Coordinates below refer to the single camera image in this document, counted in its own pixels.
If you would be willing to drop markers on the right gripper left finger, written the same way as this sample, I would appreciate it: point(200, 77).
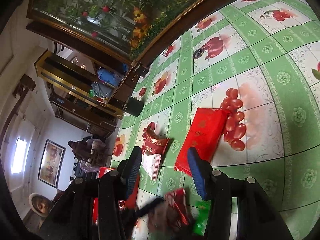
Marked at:
point(129, 170)

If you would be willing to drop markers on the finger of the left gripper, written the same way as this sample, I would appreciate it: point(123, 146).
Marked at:
point(147, 208)

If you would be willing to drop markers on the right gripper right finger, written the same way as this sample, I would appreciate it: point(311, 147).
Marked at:
point(201, 172)

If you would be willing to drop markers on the red white hearts packet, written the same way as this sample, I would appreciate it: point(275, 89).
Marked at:
point(170, 215)

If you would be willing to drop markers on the red white striped packet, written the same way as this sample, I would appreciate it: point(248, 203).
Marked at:
point(151, 165)

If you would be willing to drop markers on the crumpled red wrapper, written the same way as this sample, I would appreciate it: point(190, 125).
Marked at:
point(152, 144)

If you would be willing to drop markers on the green snack packet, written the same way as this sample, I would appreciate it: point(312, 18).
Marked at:
point(202, 217)

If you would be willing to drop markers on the seated person in background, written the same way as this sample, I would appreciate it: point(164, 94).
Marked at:
point(91, 154)

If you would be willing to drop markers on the large flat red packet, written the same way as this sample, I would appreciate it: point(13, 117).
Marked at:
point(204, 135)

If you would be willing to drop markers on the black round container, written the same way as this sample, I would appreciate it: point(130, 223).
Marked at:
point(133, 106)

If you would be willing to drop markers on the person in red plaid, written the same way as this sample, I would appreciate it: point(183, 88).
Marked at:
point(41, 205)

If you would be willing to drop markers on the small dark jar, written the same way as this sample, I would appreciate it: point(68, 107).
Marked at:
point(141, 70)

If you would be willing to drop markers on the framed wall picture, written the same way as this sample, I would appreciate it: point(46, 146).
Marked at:
point(51, 163)

